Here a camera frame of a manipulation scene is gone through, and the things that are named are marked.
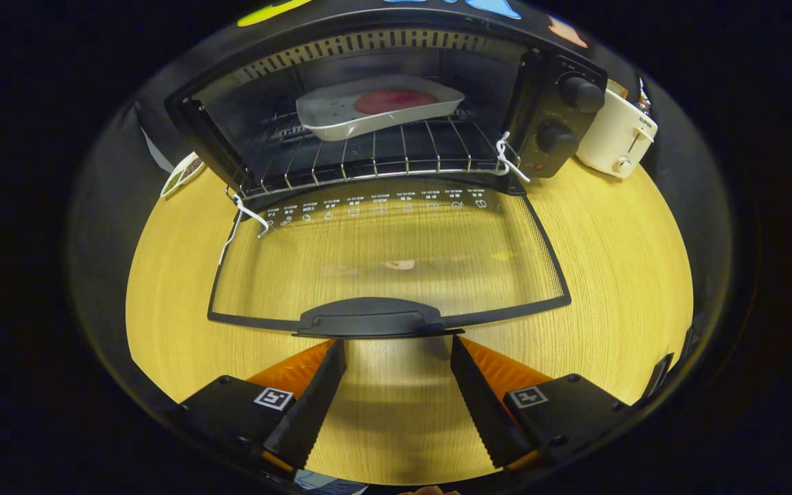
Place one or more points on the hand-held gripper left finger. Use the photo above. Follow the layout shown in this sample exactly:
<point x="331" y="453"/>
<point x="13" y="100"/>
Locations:
<point x="310" y="412"/>

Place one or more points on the white toaster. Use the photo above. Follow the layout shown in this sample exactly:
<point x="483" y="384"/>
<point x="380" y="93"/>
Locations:
<point x="612" y="141"/>

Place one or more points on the black backdrop cloth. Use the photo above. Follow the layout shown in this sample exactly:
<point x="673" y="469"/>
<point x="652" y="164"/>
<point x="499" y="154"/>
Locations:
<point x="114" y="192"/>

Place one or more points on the metal oven rack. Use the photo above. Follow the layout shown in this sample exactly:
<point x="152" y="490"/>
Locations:
<point x="368" y="165"/>

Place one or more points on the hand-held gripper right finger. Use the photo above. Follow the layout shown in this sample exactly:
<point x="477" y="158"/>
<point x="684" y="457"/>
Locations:
<point x="482" y="412"/>

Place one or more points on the black toaster oven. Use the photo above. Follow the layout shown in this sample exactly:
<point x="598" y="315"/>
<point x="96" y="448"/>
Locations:
<point x="540" y="96"/>

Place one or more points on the white square plate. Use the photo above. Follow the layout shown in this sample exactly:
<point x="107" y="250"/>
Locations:
<point x="327" y="113"/>

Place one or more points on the plastic bottle red label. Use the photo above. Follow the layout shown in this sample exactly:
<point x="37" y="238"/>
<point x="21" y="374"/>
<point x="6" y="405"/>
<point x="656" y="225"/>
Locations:
<point x="643" y="100"/>

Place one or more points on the white divided dish with beans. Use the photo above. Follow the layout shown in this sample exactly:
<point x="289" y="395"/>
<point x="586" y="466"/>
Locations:
<point x="179" y="179"/>

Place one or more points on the pink ham slice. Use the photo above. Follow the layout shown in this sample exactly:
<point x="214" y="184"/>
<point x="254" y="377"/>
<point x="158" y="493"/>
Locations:
<point x="396" y="101"/>

